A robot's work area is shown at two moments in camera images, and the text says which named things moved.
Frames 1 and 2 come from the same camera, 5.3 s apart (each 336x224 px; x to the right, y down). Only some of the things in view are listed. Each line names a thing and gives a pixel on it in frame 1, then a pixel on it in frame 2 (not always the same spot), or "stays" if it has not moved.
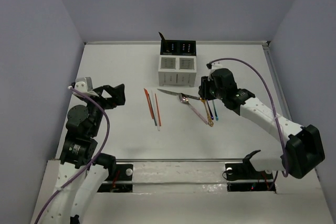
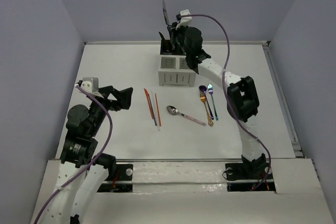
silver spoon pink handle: (185, 100) → (172, 110)
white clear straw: (155, 110) stays
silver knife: (173, 93) → (165, 12)
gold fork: (210, 121) stays
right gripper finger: (204, 89) → (171, 30)
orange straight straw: (157, 110) stays
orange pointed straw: (150, 104) stays
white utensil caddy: (177, 70) stays
